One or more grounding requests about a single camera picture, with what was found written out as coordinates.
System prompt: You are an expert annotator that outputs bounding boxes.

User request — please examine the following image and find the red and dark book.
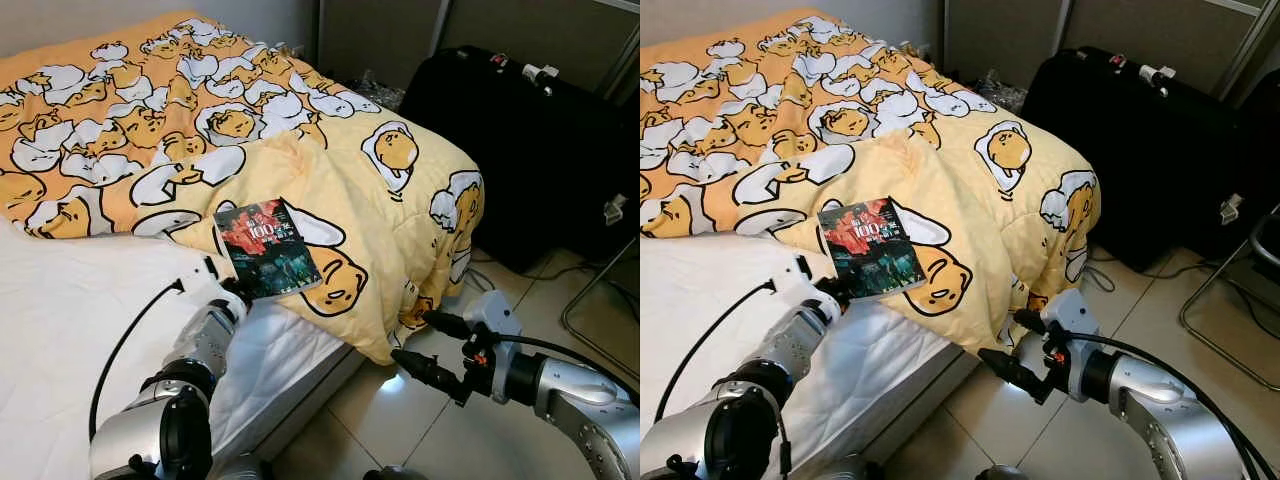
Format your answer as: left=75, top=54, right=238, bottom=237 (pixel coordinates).
left=817, top=196, right=927, bottom=299
left=213, top=197, right=323, bottom=301

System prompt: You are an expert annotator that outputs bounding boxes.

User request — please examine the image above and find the grey bed base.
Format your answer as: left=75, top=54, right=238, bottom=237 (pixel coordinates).
left=860, top=350, right=981, bottom=466
left=265, top=345, right=366, bottom=466

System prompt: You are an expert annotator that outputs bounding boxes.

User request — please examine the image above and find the white quilted mattress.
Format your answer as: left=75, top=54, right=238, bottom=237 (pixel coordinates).
left=640, top=230, right=966, bottom=471
left=0, top=215, right=346, bottom=480

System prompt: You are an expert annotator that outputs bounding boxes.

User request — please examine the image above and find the large black suitcase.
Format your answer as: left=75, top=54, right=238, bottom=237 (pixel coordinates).
left=398, top=45, right=641, bottom=273
left=1020, top=45, right=1266, bottom=273

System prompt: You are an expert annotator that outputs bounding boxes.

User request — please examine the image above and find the clear plastic wrap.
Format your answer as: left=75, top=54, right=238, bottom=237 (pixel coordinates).
left=345, top=70, right=406, bottom=113
left=972, top=68, right=1029, bottom=113

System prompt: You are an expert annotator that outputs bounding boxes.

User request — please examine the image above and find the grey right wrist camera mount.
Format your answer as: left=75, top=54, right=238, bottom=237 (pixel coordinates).
left=1042, top=288, right=1101, bottom=351
left=462, top=290, right=521, bottom=351

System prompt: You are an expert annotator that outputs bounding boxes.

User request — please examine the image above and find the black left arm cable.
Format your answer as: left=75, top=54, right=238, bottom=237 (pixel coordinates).
left=88, top=278, right=201, bottom=441
left=655, top=280, right=796, bottom=426

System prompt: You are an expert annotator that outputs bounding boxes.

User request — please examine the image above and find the white wrapped suitcase handle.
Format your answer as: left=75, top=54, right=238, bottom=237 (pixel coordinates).
left=1137, top=63, right=1176, bottom=96
left=520, top=63, right=559, bottom=96

